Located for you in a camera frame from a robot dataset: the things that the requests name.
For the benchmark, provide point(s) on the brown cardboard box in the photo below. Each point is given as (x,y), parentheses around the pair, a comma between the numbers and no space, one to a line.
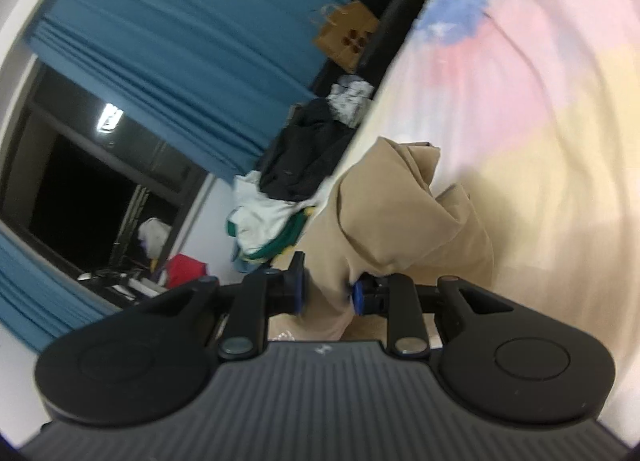
(346,35)

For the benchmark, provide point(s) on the beige pants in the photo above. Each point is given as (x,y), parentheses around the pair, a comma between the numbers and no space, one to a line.
(400,221)

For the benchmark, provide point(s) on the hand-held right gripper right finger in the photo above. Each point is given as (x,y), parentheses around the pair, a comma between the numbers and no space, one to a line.
(358,297)

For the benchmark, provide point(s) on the blue curtain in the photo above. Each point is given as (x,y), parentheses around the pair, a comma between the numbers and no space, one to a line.
(35,291)
(190,46)

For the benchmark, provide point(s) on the white patterned cloth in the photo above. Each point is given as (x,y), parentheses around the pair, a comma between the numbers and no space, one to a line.
(350,98)

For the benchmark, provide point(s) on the red bag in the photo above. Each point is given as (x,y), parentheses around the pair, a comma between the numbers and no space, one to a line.
(185,268)

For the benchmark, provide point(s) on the white and green garment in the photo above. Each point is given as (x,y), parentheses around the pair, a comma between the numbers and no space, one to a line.
(265,226)

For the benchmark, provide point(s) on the black sofa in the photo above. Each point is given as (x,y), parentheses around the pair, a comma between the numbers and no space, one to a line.
(385,1)

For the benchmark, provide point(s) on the black garment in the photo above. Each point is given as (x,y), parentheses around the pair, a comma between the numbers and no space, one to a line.
(305,161)

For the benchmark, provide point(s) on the pastel patchwork bed sheet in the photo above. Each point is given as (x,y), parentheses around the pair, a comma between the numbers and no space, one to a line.
(525,116)

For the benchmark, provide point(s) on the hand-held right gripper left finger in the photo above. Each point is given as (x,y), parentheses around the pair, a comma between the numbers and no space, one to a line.
(299,292)

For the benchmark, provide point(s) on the dark window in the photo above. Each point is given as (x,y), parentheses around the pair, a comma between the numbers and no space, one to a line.
(95,191)

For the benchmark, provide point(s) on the white plastic bag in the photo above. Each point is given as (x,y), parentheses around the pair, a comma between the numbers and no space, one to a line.
(155,233)

